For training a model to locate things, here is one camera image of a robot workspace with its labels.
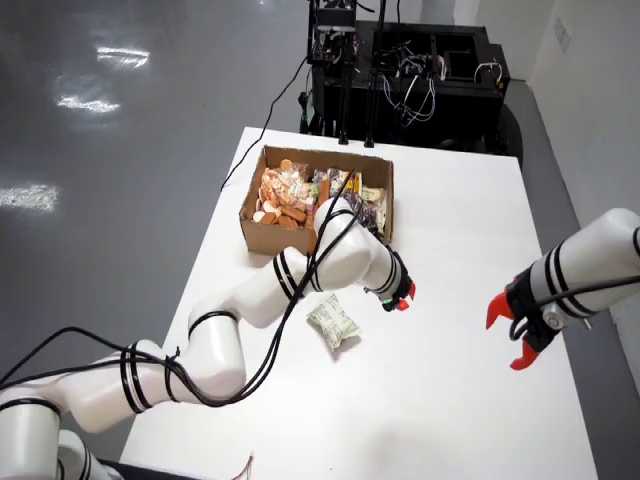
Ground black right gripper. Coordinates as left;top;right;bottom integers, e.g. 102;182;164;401
485;272;569;371

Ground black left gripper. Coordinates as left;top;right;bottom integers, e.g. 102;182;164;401
381;249;418;313

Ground green white snack packet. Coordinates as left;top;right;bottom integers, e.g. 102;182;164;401
306;293;362;354

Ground purple patterned snack bag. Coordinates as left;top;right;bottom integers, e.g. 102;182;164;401
344;192;381;235

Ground white beige snack packet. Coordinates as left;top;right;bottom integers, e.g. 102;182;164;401
360;185;389;236

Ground dark multicolour snack packet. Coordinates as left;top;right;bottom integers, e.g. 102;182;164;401
312;168;346;189

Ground pastel candy packet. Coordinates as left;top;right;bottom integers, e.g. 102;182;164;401
292;182;321;211

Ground brown cardboard box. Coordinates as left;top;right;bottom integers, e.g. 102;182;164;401
238;144;396;257

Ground brown biscuits pile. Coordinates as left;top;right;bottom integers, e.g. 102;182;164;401
252;199;314;230

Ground bag of orange round crackers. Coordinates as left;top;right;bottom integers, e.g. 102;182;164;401
257;158;314;209

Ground black equipment cart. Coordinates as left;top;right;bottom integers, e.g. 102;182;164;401
298;19;524;166

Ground black vertical stand pole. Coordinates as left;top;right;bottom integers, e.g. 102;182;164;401
337;29;352;147
363;0;387;149

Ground black electronics module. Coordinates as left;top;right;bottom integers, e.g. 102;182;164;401
307;0;362;66

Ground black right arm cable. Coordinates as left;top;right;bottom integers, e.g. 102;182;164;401
507;273;640;344

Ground white wire tangle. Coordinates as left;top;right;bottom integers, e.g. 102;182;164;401
384;43;437;124

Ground coloured loose wires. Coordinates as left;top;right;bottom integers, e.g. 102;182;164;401
233;451;256;480

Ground thin black floor cable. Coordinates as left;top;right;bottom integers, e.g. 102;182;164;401
219;49;312;192

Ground black left arm cable bundle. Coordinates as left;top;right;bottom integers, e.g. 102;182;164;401
0;167;364;407

